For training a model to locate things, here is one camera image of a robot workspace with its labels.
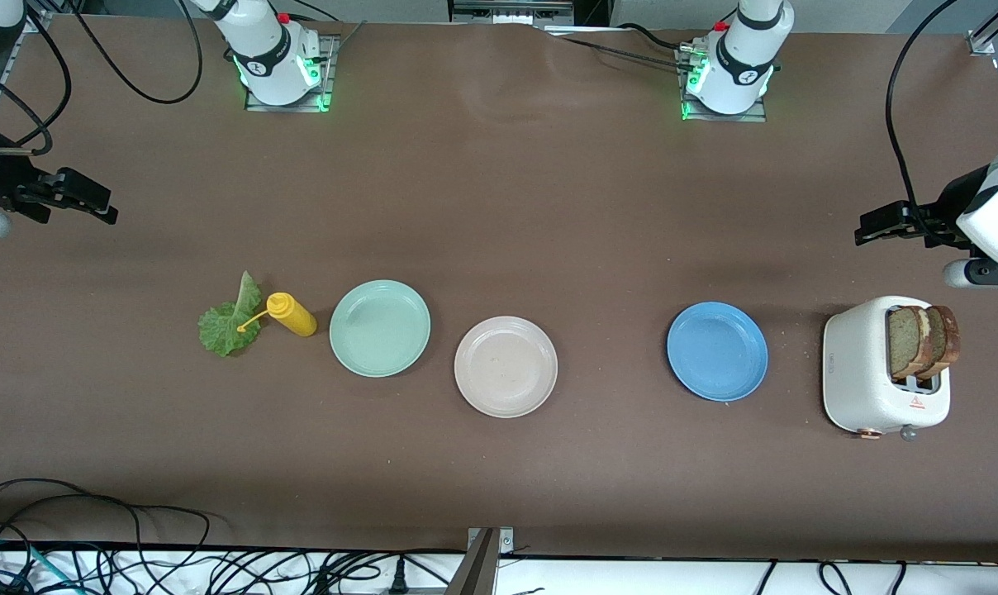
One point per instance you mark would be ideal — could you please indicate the grey metal table bracket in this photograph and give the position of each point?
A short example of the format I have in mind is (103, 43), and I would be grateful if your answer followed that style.
(478, 570)

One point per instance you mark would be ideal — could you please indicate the black power plug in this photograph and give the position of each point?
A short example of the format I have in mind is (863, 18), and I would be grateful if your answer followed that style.
(398, 578)

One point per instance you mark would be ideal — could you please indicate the blue plate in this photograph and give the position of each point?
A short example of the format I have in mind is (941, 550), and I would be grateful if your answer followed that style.
(718, 351)

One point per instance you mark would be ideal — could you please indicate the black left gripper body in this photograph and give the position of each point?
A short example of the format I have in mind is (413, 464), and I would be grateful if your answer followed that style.
(951, 207)

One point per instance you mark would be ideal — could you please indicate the brown bread slice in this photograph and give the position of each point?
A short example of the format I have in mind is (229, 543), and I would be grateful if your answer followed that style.
(949, 339)
(904, 343)

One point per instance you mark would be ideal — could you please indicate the yellow mustard squeeze bottle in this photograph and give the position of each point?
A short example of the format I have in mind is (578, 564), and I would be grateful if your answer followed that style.
(294, 316)

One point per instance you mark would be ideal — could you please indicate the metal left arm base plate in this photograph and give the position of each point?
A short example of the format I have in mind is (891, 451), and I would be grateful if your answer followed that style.
(730, 118)

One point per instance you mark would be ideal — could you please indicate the dark metal equipment frame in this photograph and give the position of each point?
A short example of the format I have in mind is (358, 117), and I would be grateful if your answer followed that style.
(507, 12)

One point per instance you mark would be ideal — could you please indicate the mint green plate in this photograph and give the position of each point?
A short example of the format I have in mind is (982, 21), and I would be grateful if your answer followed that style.
(379, 330)

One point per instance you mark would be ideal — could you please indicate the beige plate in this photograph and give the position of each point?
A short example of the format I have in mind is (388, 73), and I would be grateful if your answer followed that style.
(506, 368)

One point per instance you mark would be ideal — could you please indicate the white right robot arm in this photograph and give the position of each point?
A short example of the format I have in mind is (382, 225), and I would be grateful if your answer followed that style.
(268, 58)

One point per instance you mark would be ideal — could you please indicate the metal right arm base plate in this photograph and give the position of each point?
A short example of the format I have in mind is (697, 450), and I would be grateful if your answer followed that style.
(329, 83)

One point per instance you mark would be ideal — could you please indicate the aluminium profile rail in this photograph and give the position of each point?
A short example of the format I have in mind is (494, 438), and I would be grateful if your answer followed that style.
(980, 40)

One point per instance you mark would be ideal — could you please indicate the aluminium side frame rail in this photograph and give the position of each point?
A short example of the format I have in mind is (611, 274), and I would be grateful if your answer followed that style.
(2, 78)

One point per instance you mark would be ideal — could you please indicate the green lettuce leaf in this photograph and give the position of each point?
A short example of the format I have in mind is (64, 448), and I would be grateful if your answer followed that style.
(222, 330)

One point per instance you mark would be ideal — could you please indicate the white toaster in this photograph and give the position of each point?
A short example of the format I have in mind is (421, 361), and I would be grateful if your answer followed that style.
(858, 372)

